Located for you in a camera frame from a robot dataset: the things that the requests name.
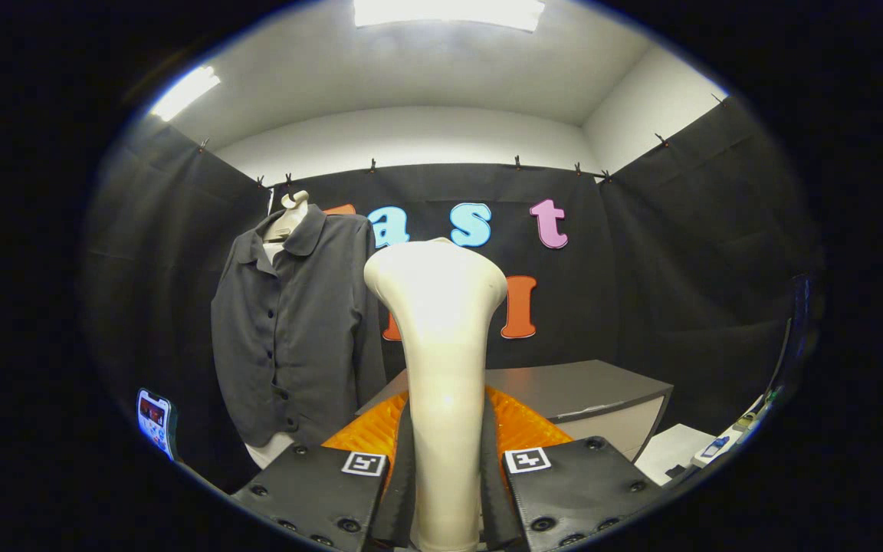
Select narrow ceiling light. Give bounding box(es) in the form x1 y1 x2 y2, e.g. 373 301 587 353
149 65 222 123

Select white side table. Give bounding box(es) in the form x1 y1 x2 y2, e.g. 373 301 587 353
633 391 776 486

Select large ceiling light panel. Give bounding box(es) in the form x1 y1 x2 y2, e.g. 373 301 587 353
353 0 547 33

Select white garment steamer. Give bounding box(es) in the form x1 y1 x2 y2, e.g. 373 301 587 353
363 238 509 552

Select cream plastic hanger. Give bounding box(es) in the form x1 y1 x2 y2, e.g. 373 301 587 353
261 190 311 246

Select grey-topped white cabinet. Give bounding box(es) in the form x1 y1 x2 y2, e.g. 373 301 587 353
356 359 675 464

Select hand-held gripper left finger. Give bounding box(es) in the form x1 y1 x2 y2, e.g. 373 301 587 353
231 391 417 552

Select grey button-up shirt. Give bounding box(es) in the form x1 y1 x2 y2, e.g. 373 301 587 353
210 203 388 450

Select smartphone with lit screen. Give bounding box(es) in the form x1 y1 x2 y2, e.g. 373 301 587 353
136 388 176 462

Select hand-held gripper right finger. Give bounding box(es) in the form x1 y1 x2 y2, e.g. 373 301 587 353
480 383 665 550

